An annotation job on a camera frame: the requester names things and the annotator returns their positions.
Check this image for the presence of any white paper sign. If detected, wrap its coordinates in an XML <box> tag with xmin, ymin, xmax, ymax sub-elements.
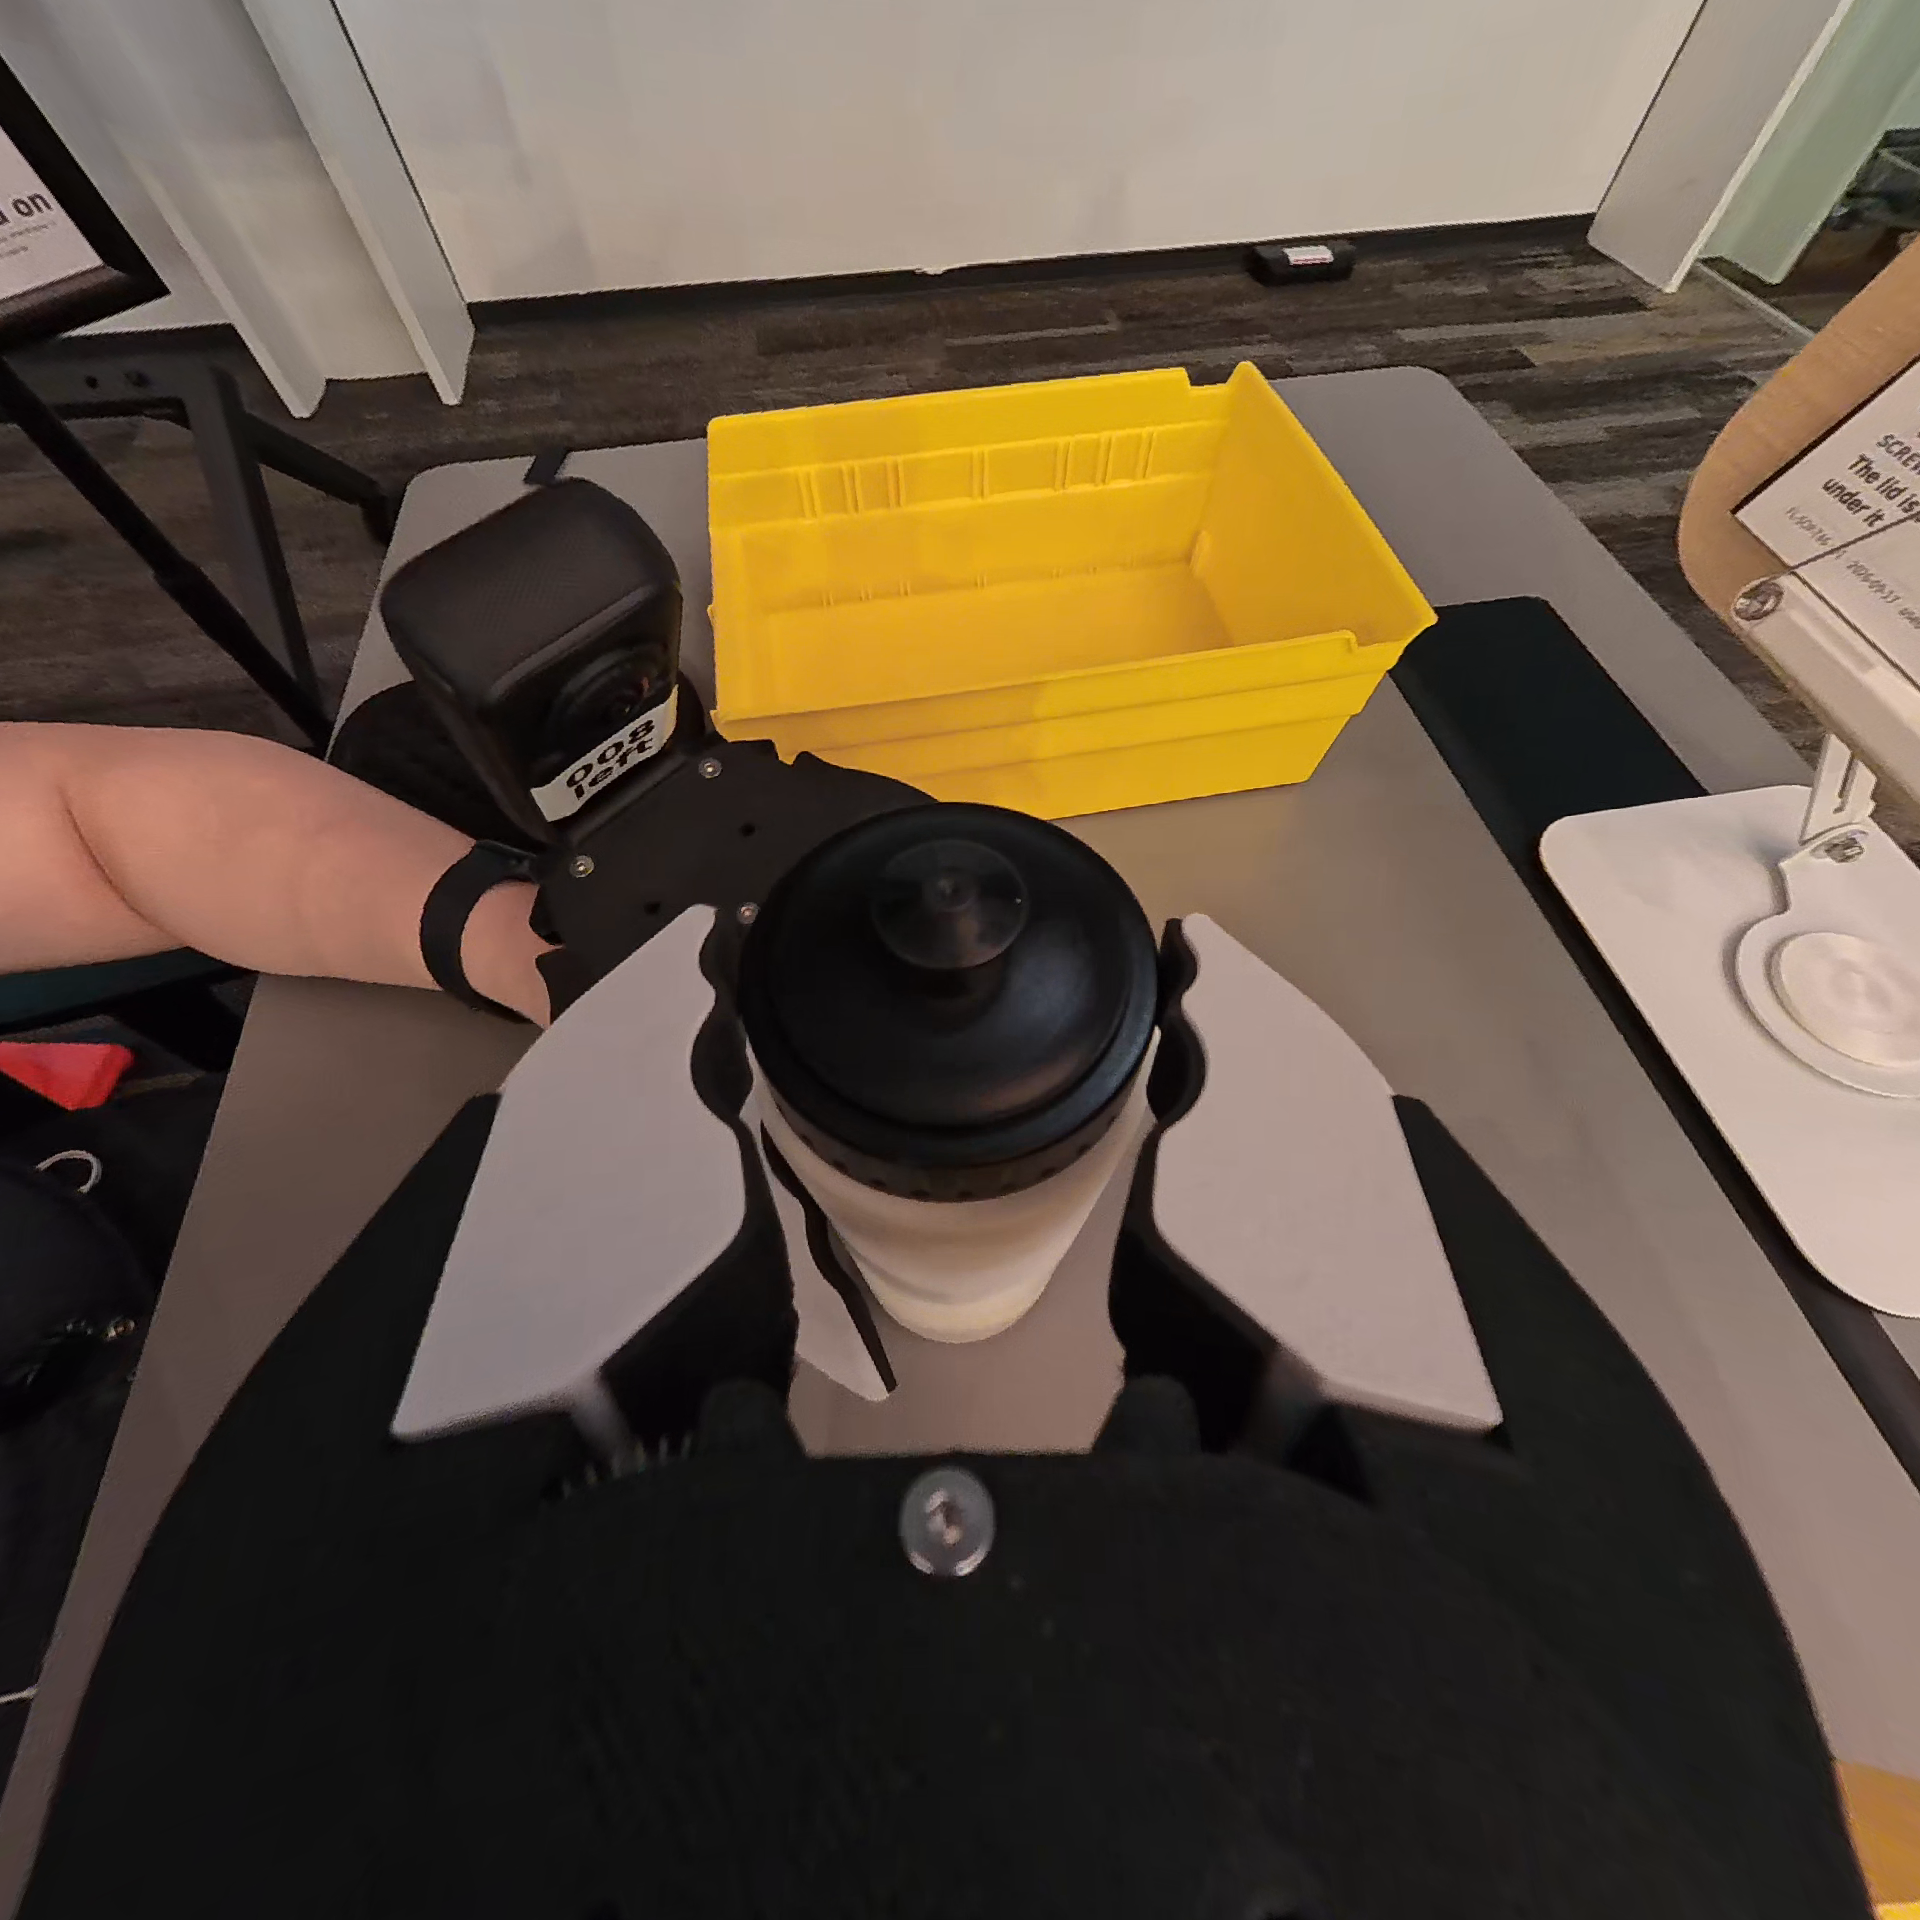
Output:
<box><xmin>1732</xmin><ymin>352</ymin><xmax>1920</xmax><ymax>684</ymax></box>

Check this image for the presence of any yellow plastic bin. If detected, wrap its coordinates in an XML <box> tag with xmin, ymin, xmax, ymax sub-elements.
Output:
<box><xmin>1834</xmin><ymin>1757</ymin><xmax>1920</xmax><ymax>1920</ymax></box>
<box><xmin>705</xmin><ymin>359</ymin><xmax>1441</xmax><ymax>824</ymax></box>

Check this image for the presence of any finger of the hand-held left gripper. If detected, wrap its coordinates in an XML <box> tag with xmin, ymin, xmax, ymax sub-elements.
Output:
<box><xmin>762</xmin><ymin>1123</ymin><xmax>904</xmax><ymax>1405</ymax></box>

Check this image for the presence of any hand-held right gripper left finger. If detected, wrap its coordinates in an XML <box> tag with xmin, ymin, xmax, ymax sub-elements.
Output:
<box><xmin>391</xmin><ymin>902</ymin><xmax>797</xmax><ymax>1453</ymax></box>

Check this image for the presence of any metal stand bracket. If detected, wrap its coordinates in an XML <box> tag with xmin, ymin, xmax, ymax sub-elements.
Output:
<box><xmin>1737</xmin><ymin>736</ymin><xmax>1920</xmax><ymax>1099</ymax></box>

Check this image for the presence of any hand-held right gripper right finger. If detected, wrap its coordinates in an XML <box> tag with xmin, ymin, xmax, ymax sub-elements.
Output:
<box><xmin>1114</xmin><ymin>911</ymin><xmax>1505</xmax><ymax>1461</ymax></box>

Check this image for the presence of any person's left hand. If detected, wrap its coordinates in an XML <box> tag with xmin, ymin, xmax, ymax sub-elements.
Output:
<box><xmin>457</xmin><ymin>882</ymin><xmax>559</xmax><ymax>1024</ymax></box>

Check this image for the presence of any person's left forearm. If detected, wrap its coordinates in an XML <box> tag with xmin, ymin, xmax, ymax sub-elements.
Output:
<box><xmin>0</xmin><ymin>724</ymin><xmax>453</xmax><ymax>995</ymax></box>

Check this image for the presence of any black backpack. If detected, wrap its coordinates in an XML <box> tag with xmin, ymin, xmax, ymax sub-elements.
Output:
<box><xmin>0</xmin><ymin>1035</ymin><xmax>250</xmax><ymax>1696</ymax></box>

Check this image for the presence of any white stand base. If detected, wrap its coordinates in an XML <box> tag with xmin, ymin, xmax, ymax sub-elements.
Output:
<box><xmin>1543</xmin><ymin>784</ymin><xmax>1920</xmax><ymax>1319</ymax></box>

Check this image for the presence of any black bottle lid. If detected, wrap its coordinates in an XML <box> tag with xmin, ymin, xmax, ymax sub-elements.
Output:
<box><xmin>738</xmin><ymin>803</ymin><xmax>1164</xmax><ymax>1204</ymax></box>

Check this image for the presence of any red object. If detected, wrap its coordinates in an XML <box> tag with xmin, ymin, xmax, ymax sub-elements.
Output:
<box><xmin>0</xmin><ymin>1042</ymin><xmax>135</xmax><ymax>1114</ymax></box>

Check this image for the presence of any black metal stand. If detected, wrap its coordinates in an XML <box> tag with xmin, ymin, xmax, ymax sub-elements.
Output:
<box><xmin>0</xmin><ymin>336</ymin><xmax>395</xmax><ymax>751</ymax></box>

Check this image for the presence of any white plastic bottle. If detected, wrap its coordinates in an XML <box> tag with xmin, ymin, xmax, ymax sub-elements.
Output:
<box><xmin>749</xmin><ymin>1078</ymin><xmax>1157</xmax><ymax>1343</ymax></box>

